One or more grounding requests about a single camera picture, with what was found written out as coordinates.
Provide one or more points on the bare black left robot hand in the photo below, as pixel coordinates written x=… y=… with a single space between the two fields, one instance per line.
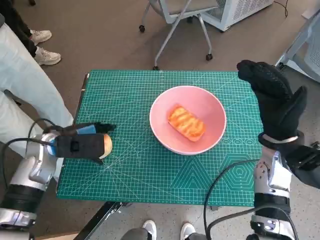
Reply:
x=87 y=129

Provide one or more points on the green cutting mat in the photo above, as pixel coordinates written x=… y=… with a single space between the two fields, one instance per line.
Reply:
x=150 y=180

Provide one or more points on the white perforated cabinet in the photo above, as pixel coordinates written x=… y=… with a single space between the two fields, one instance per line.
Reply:
x=250 y=10

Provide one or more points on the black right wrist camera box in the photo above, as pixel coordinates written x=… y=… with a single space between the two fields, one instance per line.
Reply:
x=305 y=167

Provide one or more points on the long toy bread loaf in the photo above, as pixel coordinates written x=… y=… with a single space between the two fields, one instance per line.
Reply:
x=186 y=122

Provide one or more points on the black chair caster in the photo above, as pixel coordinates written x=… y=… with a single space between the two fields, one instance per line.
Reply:
x=316 y=145

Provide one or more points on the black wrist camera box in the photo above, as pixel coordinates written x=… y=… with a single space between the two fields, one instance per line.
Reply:
x=305 y=167
x=80 y=146

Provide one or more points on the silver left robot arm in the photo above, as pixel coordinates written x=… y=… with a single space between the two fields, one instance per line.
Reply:
x=32 y=170

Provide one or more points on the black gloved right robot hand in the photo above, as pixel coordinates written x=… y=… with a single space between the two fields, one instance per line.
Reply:
x=277 y=105

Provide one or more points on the grey office chair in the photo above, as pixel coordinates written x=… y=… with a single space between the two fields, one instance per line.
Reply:
x=180 y=7

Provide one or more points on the white shoe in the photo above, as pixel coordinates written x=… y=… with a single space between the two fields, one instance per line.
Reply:
x=150 y=227
x=187 y=228

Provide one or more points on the person in black trousers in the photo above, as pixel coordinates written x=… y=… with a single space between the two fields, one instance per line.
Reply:
x=15 y=20

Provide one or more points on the person in light clothing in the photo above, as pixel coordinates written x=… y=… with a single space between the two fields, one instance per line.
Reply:
x=30 y=75

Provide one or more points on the black metal table rail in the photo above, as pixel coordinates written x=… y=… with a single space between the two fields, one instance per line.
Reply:
x=100 y=217

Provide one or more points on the round toy bread bun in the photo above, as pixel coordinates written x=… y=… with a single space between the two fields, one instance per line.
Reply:
x=108 y=146

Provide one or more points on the pink bowl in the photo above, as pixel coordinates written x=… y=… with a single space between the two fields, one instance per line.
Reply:
x=212 y=112

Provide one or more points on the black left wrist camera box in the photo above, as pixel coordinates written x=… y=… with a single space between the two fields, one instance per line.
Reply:
x=80 y=146

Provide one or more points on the grey mesh chair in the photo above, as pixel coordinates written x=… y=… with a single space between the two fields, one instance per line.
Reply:
x=307 y=45

